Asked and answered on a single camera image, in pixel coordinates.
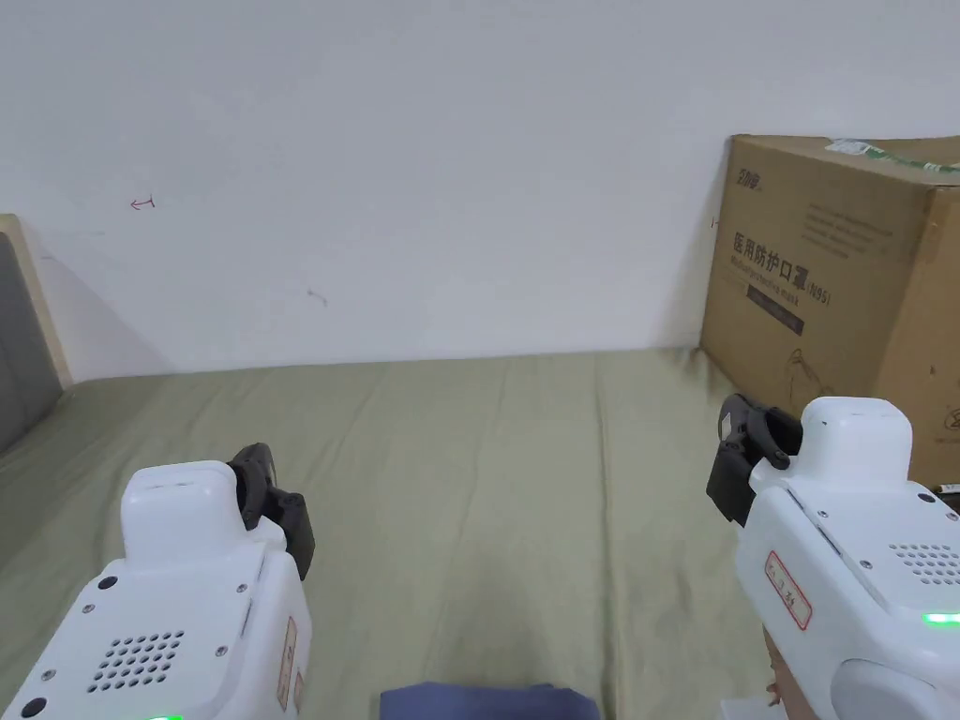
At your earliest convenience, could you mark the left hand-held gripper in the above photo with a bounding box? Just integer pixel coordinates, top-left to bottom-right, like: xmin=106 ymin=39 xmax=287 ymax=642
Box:
xmin=0 ymin=442 xmax=317 ymax=720

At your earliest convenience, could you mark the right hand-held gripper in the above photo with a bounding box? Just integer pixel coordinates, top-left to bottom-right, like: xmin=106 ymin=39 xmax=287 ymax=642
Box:
xmin=704 ymin=393 xmax=960 ymax=720

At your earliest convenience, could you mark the person's right hand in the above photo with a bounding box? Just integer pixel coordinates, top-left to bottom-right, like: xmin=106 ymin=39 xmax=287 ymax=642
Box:
xmin=760 ymin=628 xmax=798 ymax=720

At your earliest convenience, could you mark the brown cardboard carton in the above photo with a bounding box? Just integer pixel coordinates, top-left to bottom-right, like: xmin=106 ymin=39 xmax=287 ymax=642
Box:
xmin=698 ymin=133 xmax=960 ymax=488

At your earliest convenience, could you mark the bed with pale green sheet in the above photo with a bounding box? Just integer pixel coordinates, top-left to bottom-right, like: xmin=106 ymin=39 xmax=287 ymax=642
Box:
xmin=0 ymin=346 xmax=960 ymax=720

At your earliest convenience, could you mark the grey padded headboard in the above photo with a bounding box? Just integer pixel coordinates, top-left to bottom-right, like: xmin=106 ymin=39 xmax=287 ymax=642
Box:
xmin=0 ymin=213 xmax=74 ymax=460

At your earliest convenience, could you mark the dark blue garment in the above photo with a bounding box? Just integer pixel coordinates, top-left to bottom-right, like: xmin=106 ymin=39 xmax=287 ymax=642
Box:
xmin=378 ymin=680 xmax=602 ymax=720

